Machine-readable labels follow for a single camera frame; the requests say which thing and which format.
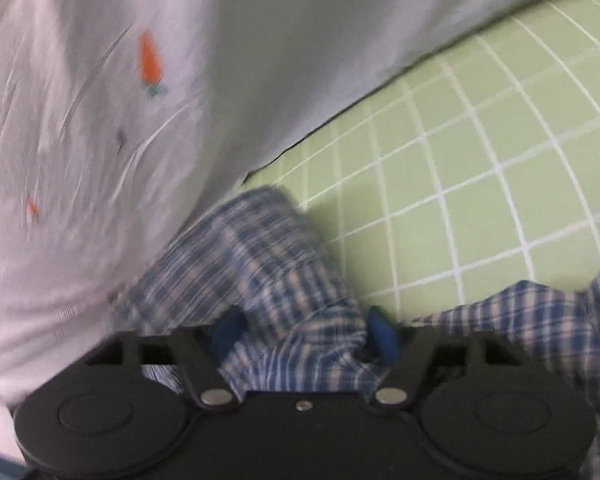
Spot blue white plaid shirt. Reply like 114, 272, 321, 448
112, 188, 600, 479

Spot grey carrot print storage bag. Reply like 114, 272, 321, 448
0, 0, 529, 460

